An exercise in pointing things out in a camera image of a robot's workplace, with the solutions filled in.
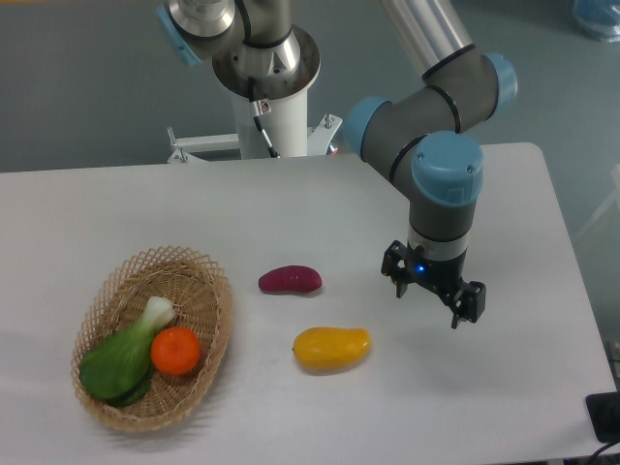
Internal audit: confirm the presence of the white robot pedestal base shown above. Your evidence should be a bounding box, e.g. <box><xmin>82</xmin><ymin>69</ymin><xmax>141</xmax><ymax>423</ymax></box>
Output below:
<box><xmin>166</xmin><ymin>26</ymin><xmax>344</xmax><ymax>165</ymax></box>

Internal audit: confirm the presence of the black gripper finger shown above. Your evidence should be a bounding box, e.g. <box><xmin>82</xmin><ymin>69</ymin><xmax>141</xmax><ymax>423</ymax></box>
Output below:
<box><xmin>441</xmin><ymin>280</ymin><xmax>486</xmax><ymax>329</ymax></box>
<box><xmin>381</xmin><ymin>240</ymin><xmax>412</xmax><ymax>297</ymax></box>

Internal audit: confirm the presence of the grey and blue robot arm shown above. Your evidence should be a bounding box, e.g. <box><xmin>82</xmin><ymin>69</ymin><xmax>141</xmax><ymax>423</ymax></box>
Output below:
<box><xmin>156</xmin><ymin>1</ymin><xmax>517</xmax><ymax>323</ymax></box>

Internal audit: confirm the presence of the black device at table edge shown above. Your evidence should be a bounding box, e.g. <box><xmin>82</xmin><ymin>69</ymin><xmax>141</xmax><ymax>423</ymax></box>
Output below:
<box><xmin>585</xmin><ymin>391</ymin><xmax>619</xmax><ymax>443</ymax></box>

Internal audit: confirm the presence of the blue bag in corner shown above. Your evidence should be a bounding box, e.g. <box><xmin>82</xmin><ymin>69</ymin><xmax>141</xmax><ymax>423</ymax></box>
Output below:
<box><xmin>573</xmin><ymin>0</ymin><xmax>619</xmax><ymax>43</ymax></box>

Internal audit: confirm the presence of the green bok choy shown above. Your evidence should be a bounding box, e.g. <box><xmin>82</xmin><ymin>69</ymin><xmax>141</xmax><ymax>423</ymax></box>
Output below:
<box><xmin>78</xmin><ymin>296</ymin><xmax>175</xmax><ymax>407</ymax></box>

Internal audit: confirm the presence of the yellow mango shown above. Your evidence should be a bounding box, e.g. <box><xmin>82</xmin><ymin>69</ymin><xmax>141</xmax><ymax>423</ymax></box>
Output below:
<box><xmin>292</xmin><ymin>326</ymin><xmax>372</xmax><ymax>373</ymax></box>

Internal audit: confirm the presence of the white frame at right edge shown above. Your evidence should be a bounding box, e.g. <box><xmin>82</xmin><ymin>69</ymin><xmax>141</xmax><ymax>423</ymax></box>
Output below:
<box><xmin>573</xmin><ymin>164</ymin><xmax>619</xmax><ymax>244</ymax></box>

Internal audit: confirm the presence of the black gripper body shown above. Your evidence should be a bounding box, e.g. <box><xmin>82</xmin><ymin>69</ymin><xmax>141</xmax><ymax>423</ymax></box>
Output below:
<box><xmin>404</xmin><ymin>244</ymin><xmax>467</xmax><ymax>296</ymax></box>

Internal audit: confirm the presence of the woven wicker basket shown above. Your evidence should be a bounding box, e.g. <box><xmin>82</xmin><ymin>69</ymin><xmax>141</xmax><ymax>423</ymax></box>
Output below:
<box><xmin>71</xmin><ymin>246</ymin><xmax>233</xmax><ymax>433</ymax></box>

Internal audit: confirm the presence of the orange fruit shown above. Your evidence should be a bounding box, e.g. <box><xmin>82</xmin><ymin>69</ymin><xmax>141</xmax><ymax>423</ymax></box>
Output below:
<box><xmin>150</xmin><ymin>326</ymin><xmax>201</xmax><ymax>376</ymax></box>

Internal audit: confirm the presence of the purple sweet potato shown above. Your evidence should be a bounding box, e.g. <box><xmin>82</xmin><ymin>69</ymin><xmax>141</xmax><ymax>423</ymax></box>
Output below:
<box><xmin>258</xmin><ymin>264</ymin><xmax>323</xmax><ymax>294</ymax></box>

